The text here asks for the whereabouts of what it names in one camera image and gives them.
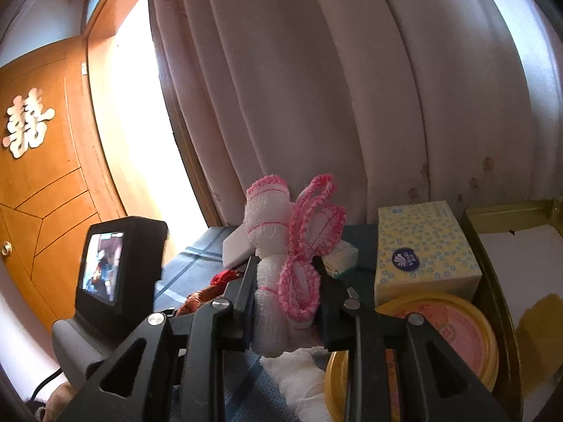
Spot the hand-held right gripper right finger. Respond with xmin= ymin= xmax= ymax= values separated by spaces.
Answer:
xmin=310 ymin=255 xmax=513 ymax=422

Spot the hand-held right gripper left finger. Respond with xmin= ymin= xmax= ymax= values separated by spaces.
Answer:
xmin=55 ymin=255 xmax=260 ymax=422

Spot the small tissue packet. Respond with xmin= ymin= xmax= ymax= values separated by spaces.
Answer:
xmin=325 ymin=241 xmax=359 ymax=277

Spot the white pink-edged gauze cloth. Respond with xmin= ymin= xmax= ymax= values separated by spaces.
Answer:
xmin=244 ymin=173 xmax=348 ymax=359

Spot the golden tray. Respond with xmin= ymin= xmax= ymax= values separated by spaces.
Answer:
xmin=462 ymin=199 xmax=563 ymax=422

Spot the blue plaid cloth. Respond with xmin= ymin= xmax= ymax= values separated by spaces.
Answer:
xmin=154 ymin=224 xmax=379 ymax=422

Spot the crumpled white tissue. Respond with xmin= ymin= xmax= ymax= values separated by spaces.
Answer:
xmin=259 ymin=346 xmax=335 ymax=422

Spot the white foam block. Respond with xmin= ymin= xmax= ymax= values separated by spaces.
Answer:
xmin=222 ymin=226 xmax=256 ymax=269

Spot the wooden door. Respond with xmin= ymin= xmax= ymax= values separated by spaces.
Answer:
xmin=0 ymin=35 xmax=128 ymax=335

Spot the round yellow tin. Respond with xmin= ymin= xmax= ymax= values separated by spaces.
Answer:
xmin=324 ymin=292 xmax=500 ymax=422

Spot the yellow patterned tissue box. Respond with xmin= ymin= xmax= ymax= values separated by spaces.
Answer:
xmin=374 ymin=201 xmax=482 ymax=308

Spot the white paper door decoration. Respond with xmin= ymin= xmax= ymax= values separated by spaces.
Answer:
xmin=2 ymin=83 xmax=57 ymax=159

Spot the white paper sheet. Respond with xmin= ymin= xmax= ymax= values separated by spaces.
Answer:
xmin=477 ymin=224 xmax=563 ymax=317

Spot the yellow sponge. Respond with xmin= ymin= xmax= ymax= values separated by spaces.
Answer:
xmin=514 ymin=292 xmax=563 ymax=401

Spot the pale pink curtain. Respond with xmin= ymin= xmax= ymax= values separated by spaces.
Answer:
xmin=147 ymin=0 xmax=550 ymax=229

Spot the black cable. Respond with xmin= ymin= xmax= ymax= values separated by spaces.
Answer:
xmin=33 ymin=368 xmax=67 ymax=402

